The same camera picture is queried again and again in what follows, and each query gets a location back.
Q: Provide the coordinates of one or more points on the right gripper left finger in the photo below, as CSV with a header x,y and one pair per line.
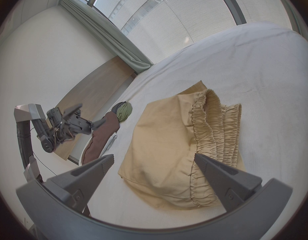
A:
x,y
79,184

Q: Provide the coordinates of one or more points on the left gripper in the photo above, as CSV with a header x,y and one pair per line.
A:
x,y
79,124

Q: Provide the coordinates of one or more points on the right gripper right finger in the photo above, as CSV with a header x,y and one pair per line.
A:
x,y
228,184

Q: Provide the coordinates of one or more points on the tan shorts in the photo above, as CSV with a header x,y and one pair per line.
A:
x,y
166,139

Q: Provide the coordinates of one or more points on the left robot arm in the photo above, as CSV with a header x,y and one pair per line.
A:
x,y
22,134

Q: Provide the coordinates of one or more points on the bed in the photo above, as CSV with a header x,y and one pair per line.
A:
x,y
256,84

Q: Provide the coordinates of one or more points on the brown garment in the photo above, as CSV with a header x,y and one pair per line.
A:
x,y
101,136

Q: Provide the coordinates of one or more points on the green garment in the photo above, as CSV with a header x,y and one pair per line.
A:
x,y
125,112

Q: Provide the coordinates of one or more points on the pale green curtain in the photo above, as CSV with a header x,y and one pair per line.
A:
x,y
106,34

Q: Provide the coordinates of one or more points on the window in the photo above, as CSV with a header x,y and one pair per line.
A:
x,y
181,16

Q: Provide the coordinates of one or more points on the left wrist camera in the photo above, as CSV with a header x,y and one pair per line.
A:
x,y
54,115

